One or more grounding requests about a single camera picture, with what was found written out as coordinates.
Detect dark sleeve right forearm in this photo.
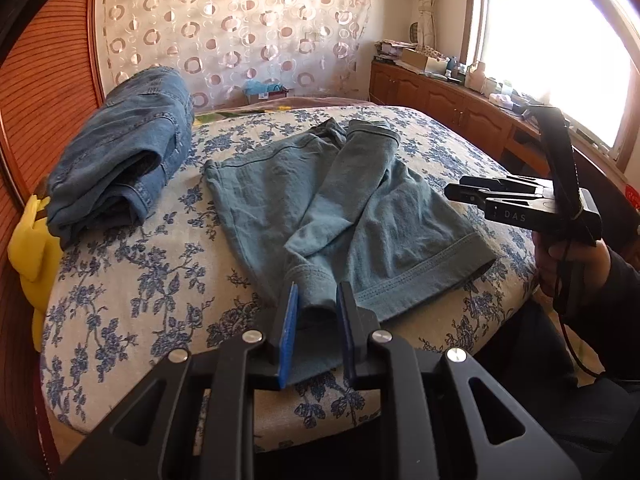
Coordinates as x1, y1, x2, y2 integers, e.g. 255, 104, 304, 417
567, 249, 639, 393

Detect person's right hand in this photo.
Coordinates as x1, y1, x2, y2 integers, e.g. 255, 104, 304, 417
532, 232, 611, 304

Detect wooden cabinet under window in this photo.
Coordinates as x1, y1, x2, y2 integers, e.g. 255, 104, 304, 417
369, 61, 550, 178

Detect blue floral bed sheet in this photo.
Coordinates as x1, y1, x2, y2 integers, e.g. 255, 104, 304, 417
40, 106, 534, 451

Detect cardboard box on cabinet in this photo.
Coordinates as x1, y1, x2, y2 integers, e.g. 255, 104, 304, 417
399, 49, 448, 75

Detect circle patterned sheer curtain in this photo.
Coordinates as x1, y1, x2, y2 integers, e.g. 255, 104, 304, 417
96, 0, 371, 110

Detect cardboard box with blue cloth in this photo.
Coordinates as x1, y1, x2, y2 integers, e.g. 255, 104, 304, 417
243, 79, 288, 104

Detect folded blue denim jeans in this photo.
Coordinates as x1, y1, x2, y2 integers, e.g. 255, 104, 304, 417
46, 66, 194, 248

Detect yellow Pikachu plush toy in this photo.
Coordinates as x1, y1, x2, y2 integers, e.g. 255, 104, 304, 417
8, 195, 63, 352

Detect wooden slatted wardrobe door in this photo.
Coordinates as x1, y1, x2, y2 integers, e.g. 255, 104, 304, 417
1, 0, 104, 205

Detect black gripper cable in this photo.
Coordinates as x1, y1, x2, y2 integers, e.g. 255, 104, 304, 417
549, 239, 609, 380

